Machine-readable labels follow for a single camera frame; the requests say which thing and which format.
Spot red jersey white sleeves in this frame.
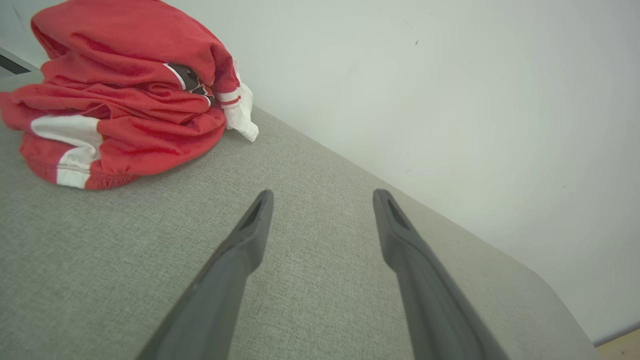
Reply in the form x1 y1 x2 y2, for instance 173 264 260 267
30 0 259 143

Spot red shorts white stripe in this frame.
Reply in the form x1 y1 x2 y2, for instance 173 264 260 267
0 82 228 191

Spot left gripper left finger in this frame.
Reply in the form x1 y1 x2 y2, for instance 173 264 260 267
136 189 275 360

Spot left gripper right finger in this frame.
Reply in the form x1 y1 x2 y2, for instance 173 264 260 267
372 188 510 360

